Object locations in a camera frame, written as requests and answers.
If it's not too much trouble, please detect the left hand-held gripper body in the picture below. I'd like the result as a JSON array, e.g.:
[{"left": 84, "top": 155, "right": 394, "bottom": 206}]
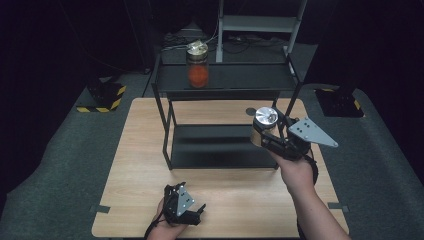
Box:
[{"left": 162, "top": 181, "right": 203, "bottom": 228}]

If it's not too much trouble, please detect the black metal shelf rack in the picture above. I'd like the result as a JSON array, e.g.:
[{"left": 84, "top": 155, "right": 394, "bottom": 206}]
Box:
[{"left": 151, "top": 43, "right": 319, "bottom": 171}]

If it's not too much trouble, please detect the black yellow striped base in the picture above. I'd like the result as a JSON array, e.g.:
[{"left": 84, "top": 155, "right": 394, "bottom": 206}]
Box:
[
  {"left": 314, "top": 87, "right": 365, "bottom": 118},
  {"left": 76, "top": 81, "right": 128, "bottom": 114}
]

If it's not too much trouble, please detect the person's right hand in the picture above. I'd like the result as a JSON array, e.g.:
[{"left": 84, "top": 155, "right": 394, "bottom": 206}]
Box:
[{"left": 269, "top": 150, "right": 317, "bottom": 198}]

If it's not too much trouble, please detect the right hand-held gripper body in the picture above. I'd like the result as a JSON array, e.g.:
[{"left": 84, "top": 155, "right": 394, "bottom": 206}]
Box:
[{"left": 266, "top": 115, "right": 340, "bottom": 162}]

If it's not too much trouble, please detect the grey tape strip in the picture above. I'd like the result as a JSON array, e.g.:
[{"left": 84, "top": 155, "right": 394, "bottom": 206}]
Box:
[
  {"left": 89, "top": 204, "right": 111, "bottom": 215},
  {"left": 327, "top": 202, "right": 350, "bottom": 214}
]

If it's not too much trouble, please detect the grey metal stand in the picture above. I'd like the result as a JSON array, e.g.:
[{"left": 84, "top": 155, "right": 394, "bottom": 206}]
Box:
[{"left": 215, "top": 0, "right": 308, "bottom": 64}]

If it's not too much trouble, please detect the glass jar with orange contents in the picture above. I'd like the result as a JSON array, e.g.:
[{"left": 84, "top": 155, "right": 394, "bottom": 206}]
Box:
[{"left": 185, "top": 40, "right": 210, "bottom": 89}]

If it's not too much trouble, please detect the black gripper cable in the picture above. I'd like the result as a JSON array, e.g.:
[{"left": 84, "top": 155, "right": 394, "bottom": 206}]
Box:
[
  {"left": 143, "top": 211, "right": 166, "bottom": 240},
  {"left": 306, "top": 153, "right": 320, "bottom": 186}
]

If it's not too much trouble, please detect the person's left hand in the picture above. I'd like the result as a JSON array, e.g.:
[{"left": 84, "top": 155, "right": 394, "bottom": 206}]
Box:
[{"left": 147, "top": 198, "right": 188, "bottom": 240}]

